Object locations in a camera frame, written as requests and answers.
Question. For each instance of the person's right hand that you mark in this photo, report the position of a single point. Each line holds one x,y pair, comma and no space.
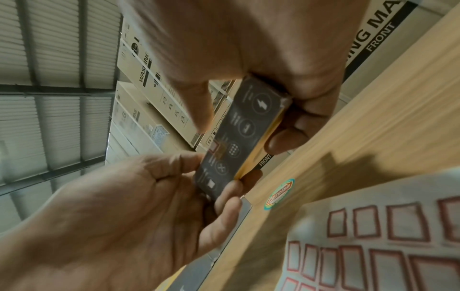
251,37

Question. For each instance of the person's left hand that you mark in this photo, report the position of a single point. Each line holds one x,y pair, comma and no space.
107,227

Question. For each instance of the yellow box handled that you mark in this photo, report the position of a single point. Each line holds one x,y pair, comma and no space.
233,130

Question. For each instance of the group of yellow boxes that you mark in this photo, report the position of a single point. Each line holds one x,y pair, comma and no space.
197,272

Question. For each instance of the small white label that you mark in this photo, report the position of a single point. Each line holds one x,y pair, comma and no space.
214,147

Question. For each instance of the sheet of red-bordered labels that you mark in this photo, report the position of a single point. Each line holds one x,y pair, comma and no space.
377,187

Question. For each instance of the stack of large printed cartons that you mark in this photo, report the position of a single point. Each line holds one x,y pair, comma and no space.
136,113

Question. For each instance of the round green red sticker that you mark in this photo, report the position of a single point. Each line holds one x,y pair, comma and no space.
279,195

